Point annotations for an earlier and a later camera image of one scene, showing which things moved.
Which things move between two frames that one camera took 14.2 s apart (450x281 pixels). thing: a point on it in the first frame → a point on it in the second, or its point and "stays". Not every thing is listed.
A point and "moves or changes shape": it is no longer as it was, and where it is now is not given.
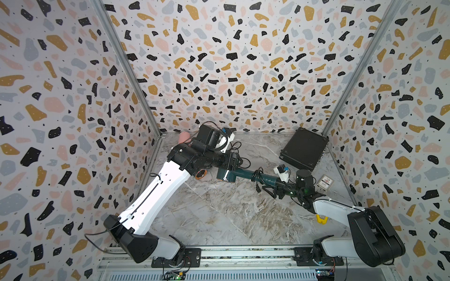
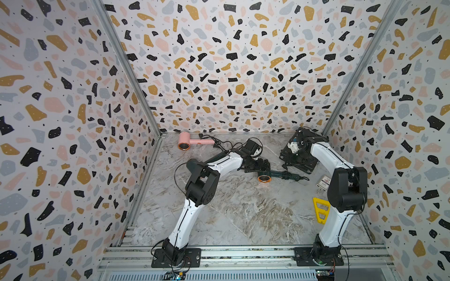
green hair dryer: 226,174 moves or changes shape
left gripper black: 232,160 → 260,167
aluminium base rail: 251,265 stays
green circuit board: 174,275 stays
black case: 304,149 stays
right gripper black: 275,188 → 289,161
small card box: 324,183 stays
